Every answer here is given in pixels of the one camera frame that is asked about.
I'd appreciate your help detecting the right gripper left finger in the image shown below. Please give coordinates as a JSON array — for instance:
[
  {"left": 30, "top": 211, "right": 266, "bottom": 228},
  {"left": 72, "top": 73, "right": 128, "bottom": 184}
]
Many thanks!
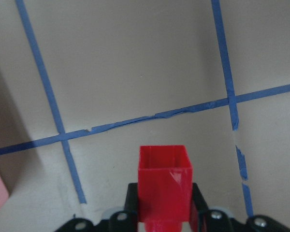
[{"left": 56, "top": 183, "right": 138, "bottom": 232}]

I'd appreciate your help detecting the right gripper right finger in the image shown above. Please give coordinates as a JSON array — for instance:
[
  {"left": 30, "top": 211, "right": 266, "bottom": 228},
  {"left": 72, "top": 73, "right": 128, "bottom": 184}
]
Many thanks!
[{"left": 189, "top": 183, "right": 290, "bottom": 232}]

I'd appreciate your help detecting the red toy block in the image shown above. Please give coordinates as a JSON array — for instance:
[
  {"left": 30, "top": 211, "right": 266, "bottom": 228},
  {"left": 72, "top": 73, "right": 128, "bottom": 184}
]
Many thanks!
[{"left": 138, "top": 145, "right": 193, "bottom": 232}]

